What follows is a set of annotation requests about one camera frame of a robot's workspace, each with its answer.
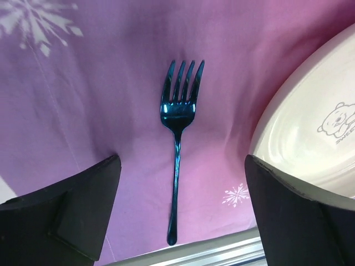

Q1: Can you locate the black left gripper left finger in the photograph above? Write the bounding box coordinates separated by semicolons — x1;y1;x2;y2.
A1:
1;155;121;265

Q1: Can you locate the cream round plate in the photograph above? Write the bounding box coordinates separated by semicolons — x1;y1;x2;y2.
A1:
250;26;354;198

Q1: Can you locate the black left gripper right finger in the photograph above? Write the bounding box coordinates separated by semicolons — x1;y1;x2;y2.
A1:
245;155;354;265

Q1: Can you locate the purple snowflake placemat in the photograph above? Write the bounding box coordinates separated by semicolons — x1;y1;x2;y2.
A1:
1;1;354;265

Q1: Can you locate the aluminium rail base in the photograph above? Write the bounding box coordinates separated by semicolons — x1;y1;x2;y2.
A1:
112;228;267;266

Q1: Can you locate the blue metal fork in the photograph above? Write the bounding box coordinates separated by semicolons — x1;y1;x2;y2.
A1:
160;60;205;246

